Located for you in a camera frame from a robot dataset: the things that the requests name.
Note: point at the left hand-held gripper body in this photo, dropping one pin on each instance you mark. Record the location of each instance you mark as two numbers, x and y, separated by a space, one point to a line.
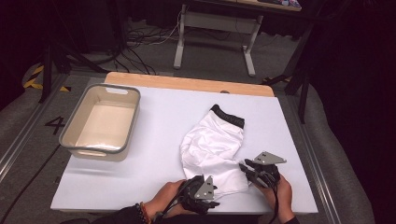
199 193

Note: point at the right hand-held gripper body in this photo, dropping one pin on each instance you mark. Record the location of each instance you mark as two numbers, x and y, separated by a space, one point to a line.
267 171

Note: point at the white shorts with black waistband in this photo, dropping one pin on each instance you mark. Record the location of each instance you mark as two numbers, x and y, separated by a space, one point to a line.
214 146

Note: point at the beige plastic bin grey rim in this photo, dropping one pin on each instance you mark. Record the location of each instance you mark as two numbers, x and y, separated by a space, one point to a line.
106 115

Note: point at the person's right hand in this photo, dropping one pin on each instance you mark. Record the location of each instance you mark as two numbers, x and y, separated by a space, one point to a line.
280 199

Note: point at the person's left hand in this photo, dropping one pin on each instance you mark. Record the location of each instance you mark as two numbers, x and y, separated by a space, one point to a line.
165 196

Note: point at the person's black printed clothing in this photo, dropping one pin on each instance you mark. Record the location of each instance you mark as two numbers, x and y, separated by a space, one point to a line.
218 219

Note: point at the white table cover board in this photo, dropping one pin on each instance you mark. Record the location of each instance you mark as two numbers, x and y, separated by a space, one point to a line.
162 130

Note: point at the small dark table knob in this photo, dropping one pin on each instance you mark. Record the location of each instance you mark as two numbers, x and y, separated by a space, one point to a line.
224 91

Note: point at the black metal tripod stand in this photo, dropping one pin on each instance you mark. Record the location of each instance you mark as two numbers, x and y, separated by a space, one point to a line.
47 68

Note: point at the yellow black hazard tape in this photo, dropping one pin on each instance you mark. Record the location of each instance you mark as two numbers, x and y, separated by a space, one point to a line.
31 82

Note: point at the aluminium floor rail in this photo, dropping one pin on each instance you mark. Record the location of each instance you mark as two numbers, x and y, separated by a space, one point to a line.
18 146
317 174

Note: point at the wooden desk with white frame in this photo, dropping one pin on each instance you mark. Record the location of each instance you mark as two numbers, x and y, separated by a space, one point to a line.
214 22

